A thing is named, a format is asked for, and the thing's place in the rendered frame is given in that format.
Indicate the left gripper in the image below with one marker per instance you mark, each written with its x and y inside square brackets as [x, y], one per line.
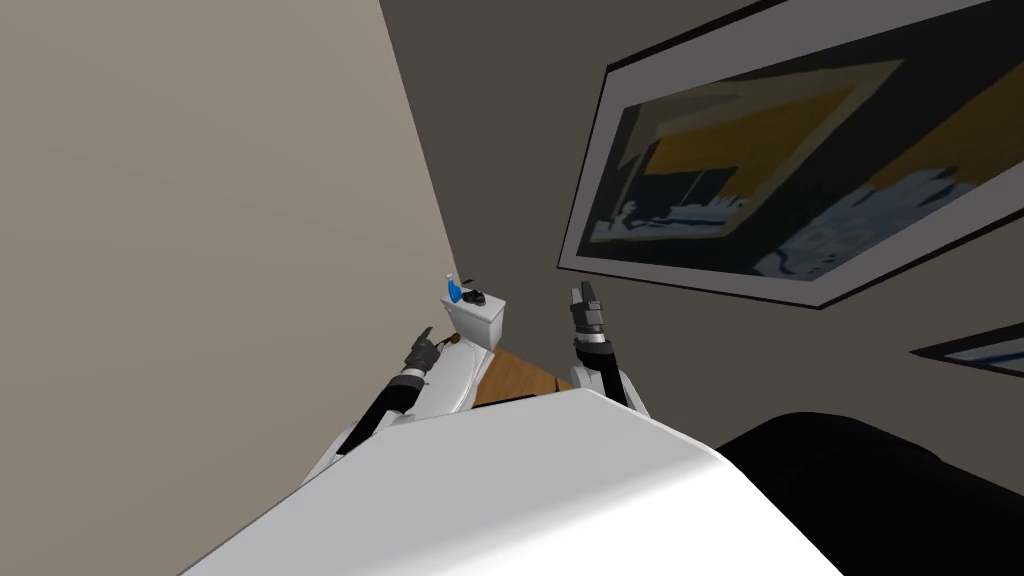
[422, 353]

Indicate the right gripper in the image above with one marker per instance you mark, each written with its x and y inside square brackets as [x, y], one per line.
[590, 320]

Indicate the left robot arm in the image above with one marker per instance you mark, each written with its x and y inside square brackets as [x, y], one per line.
[395, 397]

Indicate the white toilet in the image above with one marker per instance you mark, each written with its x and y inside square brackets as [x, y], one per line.
[478, 322]

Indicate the blue spray bottle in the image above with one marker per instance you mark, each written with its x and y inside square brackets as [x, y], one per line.
[454, 291]

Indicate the small black round object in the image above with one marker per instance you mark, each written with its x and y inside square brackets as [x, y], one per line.
[474, 298]

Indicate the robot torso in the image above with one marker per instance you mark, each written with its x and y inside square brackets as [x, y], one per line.
[512, 496]

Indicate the large framed yellow blue picture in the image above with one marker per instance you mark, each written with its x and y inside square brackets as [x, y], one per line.
[768, 152]

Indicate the small dark framed picture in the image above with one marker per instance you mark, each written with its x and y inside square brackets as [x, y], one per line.
[980, 352]

